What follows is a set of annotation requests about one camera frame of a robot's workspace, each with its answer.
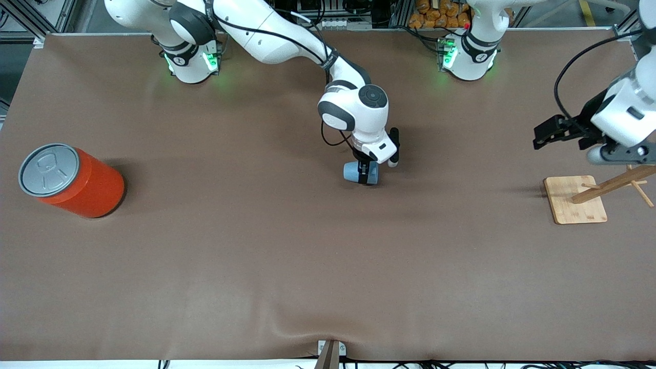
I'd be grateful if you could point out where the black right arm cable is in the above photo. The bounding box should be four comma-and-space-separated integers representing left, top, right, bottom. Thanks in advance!
204, 0, 355, 148

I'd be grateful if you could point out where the white power strip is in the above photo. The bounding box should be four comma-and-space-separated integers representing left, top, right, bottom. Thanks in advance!
320, 18, 373, 30

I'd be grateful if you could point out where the pile of orange snack bags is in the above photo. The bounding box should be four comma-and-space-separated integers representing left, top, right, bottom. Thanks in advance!
408, 0, 472, 29

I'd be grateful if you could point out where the wooden cup rack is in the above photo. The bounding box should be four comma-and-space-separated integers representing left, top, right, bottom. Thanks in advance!
543, 164, 656, 225

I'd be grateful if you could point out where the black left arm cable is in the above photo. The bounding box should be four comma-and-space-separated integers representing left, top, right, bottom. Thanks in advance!
555, 30, 644, 121

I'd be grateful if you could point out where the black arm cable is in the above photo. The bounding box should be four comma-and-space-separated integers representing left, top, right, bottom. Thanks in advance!
204, 0, 355, 148
555, 30, 644, 121

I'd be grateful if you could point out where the light blue plastic cup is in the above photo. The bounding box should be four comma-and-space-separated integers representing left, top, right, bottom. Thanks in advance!
343, 161, 380, 186

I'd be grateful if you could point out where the orange can with grey lid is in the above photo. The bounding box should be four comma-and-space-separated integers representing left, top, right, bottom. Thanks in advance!
18, 143, 126, 219

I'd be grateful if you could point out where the brown table mat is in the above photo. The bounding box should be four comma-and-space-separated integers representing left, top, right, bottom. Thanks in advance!
0, 28, 656, 362

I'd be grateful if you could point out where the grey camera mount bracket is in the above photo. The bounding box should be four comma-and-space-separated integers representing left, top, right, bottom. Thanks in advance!
314, 339, 347, 369

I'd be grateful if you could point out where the aluminium profile frame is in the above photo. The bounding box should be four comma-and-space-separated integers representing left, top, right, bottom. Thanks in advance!
0, 0, 77, 42

